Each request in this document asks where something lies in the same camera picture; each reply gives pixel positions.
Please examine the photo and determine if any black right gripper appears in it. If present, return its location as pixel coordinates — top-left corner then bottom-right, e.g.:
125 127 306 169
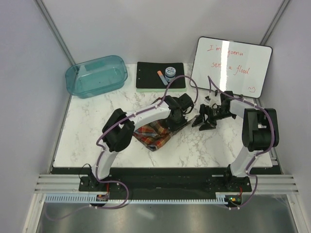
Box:
191 103 235 131

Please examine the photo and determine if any plaid long sleeve shirt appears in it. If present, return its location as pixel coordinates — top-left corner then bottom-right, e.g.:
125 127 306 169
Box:
133 120 174 151

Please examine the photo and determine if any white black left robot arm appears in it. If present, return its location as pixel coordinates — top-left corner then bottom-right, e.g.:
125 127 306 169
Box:
89 94 195 191

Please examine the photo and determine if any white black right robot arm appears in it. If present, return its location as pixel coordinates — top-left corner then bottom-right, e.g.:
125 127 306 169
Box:
192 91 279 191

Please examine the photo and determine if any green mat under clipboard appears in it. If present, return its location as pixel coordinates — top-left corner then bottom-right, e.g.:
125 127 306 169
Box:
136 87 187 93

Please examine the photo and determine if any small blue white jar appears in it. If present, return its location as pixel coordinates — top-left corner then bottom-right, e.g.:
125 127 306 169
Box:
165 67 176 83

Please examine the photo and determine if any blue orange marker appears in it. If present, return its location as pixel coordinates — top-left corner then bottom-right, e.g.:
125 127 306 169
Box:
157 70 168 86

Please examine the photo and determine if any black clipboard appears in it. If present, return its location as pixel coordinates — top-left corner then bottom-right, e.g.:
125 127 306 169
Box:
136 62 185 88

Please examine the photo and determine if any white dry-erase board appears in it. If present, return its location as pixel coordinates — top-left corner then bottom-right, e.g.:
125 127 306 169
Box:
191 36 273 99

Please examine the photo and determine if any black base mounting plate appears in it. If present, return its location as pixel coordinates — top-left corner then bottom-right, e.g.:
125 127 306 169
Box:
79 168 252 201

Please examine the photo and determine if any teal plastic bin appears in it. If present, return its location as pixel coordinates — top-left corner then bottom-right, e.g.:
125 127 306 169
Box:
65 55 128 99

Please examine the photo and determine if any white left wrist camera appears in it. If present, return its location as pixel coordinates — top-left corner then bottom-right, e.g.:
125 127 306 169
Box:
184 109 200 121

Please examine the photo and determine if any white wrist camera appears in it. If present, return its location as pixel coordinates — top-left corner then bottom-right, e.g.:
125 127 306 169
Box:
184 109 200 121
204 95 217 106

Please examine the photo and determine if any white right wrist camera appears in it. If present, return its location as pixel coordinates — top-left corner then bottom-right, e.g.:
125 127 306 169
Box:
204 95 217 106

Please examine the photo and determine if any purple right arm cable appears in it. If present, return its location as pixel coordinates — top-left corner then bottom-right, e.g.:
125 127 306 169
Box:
207 75 279 211

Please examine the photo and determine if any aluminium frame rail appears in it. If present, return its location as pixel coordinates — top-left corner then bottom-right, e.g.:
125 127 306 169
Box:
35 175 298 195

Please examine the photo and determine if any white slotted cable duct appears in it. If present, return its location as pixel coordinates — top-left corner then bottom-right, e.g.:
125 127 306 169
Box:
44 193 228 204

